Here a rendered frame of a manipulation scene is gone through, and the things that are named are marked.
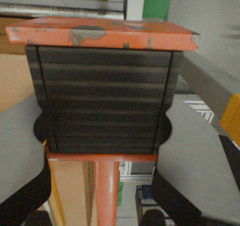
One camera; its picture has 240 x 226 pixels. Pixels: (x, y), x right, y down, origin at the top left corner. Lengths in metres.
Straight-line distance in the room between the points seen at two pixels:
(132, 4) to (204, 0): 0.77
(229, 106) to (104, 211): 0.26
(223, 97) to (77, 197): 0.38
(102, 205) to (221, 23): 1.29
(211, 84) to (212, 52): 1.00
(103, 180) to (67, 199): 0.32
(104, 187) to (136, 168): 1.42
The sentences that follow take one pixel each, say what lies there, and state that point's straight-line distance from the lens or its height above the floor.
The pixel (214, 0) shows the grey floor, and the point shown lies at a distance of 1.32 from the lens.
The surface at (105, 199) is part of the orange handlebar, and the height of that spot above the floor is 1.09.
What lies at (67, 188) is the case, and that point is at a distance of 0.44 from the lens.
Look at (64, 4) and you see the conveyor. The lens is 0.72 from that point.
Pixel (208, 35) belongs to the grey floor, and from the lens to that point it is 1.35.
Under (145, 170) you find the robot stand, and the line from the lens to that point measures 1.62.
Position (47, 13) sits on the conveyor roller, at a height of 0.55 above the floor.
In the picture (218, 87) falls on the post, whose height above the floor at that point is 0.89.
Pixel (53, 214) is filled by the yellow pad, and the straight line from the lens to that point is 0.51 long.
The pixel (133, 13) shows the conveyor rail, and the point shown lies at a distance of 0.59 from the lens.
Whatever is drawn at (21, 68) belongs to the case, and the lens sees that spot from 0.28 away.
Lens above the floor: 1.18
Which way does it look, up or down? 58 degrees down
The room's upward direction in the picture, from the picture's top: 177 degrees clockwise
